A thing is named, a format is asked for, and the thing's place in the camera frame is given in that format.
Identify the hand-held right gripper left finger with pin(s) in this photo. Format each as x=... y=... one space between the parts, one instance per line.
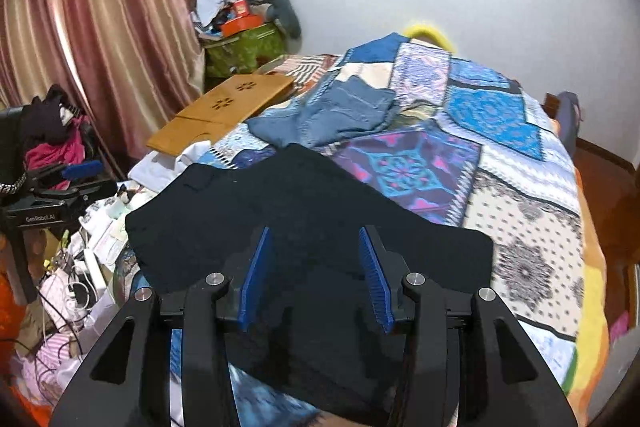
x=257 y=279

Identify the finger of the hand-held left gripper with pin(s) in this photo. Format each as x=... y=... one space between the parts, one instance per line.
x=97 y=193
x=82 y=169

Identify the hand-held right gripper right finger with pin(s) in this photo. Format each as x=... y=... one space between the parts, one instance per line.
x=377 y=284

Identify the black pants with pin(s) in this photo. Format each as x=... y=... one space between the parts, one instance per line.
x=310 y=197

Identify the pile of dark and pink clothes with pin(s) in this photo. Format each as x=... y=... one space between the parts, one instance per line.
x=50 y=132

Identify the white power strip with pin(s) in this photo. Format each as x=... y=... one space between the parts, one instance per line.
x=95 y=274

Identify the striped pink curtain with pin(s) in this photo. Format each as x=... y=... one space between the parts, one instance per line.
x=100 y=17

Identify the wooden lap desk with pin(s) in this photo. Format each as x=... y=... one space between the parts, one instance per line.
x=225 y=107

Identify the patchwork printed blanket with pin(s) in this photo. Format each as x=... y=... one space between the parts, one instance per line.
x=500 y=187

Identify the blue jeans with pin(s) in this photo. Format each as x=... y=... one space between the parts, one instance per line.
x=340 y=107

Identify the green patterned storage box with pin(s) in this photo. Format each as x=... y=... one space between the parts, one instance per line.
x=245 y=52

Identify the crumpled white cloth pile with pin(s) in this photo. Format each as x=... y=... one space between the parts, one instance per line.
x=212 y=7

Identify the orange box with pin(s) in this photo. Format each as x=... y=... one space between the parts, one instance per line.
x=241 y=26

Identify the small red box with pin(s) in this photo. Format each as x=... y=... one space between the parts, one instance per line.
x=243 y=8

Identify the grey plush toy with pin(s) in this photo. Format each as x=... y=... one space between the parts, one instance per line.
x=282 y=7

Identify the yellow foam tube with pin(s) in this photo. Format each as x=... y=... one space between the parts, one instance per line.
x=430 y=31

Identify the wooden bed frame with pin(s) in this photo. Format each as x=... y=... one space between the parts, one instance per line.
x=550 y=106

